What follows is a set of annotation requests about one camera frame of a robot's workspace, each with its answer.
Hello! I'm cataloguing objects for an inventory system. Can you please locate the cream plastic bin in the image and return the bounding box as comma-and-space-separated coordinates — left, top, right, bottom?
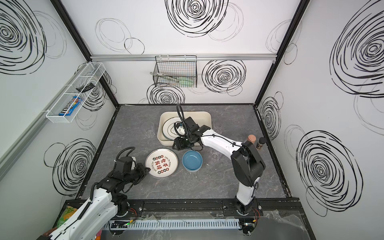
157, 112, 212, 146

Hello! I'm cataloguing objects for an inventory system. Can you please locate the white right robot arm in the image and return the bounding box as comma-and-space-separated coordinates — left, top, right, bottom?
172, 117, 266, 216

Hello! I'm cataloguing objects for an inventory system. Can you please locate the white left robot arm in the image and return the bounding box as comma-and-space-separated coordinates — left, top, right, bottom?
38, 156, 151, 240

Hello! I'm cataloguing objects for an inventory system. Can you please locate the cream plate green motif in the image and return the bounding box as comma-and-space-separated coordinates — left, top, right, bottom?
162, 117, 185, 141

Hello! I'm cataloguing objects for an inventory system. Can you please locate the dark lid spice bottle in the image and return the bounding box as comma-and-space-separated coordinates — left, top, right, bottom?
256, 137, 267, 150

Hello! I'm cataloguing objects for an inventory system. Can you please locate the blue candy packet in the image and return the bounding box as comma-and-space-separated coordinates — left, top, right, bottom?
59, 97, 83, 116

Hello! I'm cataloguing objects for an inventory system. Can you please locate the black wire basket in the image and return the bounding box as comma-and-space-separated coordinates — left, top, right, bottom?
152, 55, 198, 88

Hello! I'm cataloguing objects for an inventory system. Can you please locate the green snack bag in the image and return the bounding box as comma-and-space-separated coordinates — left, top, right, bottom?
56, 206, 78, 228

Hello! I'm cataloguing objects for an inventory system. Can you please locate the pink lid glass jar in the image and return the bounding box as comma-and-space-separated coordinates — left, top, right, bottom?
247, 135, 257, 144

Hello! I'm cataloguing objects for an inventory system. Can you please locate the clear plastic cup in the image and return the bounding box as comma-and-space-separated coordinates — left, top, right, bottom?
142, 122, 156, 138
210, 149, 222, 161

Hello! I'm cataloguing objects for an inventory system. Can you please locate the blue bowl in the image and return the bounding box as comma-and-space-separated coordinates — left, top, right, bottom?
182, 150, 203, 173

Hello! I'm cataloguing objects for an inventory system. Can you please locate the green item in basket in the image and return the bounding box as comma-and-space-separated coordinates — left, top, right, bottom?
176, 77, 197, 88

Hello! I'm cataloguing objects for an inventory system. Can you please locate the white slotted cable duct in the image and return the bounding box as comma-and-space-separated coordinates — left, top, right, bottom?
103, 219, 241, 231

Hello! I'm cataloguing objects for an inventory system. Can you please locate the clear wall shelf basket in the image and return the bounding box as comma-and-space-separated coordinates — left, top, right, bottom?
46, 63, 106, 124

